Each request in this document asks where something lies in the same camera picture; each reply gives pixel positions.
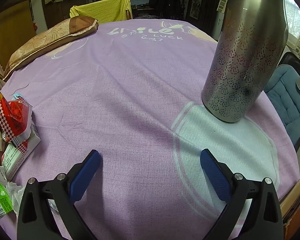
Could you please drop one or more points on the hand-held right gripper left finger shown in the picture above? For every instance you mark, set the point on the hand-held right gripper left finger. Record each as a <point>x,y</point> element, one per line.
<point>85,175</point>

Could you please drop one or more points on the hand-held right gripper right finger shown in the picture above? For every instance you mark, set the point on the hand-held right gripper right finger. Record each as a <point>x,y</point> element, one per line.
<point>215,175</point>

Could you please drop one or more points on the blue face mask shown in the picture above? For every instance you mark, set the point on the blue face mask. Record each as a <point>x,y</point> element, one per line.
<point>18,97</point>

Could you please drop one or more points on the red and white carton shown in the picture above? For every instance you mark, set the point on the red and white carton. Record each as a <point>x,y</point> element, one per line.
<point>17,155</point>

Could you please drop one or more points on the white crumpled tissue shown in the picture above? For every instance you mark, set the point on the white crumpled tissue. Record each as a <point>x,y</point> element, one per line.
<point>16,192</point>

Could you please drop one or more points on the purple printed bedsheet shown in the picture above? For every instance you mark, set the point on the purple printed bedsheet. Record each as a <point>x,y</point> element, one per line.
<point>130,105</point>

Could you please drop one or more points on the brown box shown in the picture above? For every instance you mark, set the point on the brown box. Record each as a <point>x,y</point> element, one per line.
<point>295,205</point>

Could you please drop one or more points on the green tissue packet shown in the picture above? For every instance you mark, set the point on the green tissue packet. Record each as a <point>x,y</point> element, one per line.
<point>0,195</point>

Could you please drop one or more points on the red snack wrapper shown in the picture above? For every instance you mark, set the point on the red snack wrapper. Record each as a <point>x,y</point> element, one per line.
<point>12,115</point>

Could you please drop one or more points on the blue chair cushion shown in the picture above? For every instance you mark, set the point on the blue chair cushion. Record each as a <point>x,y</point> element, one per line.
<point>285,97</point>

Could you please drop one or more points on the patterned steel thermos bottle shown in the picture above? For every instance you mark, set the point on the patterned steel thermos bottle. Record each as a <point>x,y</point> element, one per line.
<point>245,55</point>

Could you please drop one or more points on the brown patterned pillow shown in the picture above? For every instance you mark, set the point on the brown patterned pillow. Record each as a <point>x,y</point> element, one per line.
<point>45,42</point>

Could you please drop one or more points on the yellow towel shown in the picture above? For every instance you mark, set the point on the yellow towel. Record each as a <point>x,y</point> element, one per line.
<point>100,10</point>

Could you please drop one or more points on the wooden door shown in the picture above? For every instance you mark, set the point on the wooden door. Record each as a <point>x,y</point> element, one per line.
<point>12,25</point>

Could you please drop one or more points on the dark wooden cabinet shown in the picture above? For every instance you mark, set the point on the dark wooden cabinet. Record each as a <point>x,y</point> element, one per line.
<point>210,5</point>

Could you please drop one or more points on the window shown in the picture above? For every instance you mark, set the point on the window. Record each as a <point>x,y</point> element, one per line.
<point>296,17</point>

